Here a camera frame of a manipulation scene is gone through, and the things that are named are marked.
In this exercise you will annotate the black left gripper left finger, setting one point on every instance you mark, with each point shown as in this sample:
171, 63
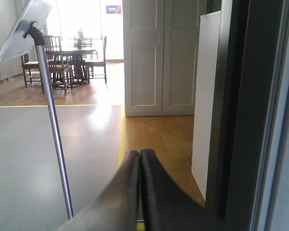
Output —
116, 208

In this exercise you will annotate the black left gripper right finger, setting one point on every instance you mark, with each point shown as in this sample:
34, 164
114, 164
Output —
166, 207

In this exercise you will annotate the fridge door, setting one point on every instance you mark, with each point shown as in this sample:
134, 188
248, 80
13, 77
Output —
248, 174

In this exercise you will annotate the dark wooden chair right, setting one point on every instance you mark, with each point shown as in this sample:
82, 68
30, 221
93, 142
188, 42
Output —
91, 64

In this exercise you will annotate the dark wooden chair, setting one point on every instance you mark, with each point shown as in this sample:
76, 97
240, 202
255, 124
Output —
59, 70
91, 64

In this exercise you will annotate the dark wooden dining table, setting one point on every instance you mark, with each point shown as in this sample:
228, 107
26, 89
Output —
76, 59

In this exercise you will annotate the white panelled wardrobe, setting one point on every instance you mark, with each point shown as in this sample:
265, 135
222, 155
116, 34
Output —
160, 56

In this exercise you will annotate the silver sign stand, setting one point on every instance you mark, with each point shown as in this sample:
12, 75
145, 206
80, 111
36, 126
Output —
25, 33

